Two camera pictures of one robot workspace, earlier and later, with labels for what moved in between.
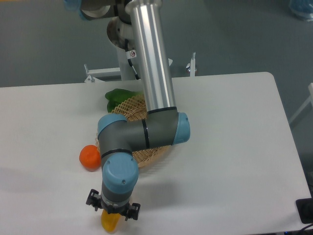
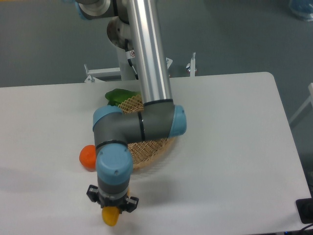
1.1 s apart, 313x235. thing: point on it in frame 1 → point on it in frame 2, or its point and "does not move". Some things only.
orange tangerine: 90,157 does not move
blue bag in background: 302,8 does not move
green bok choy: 116,96 does not move
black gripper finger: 94,199 → 92,192
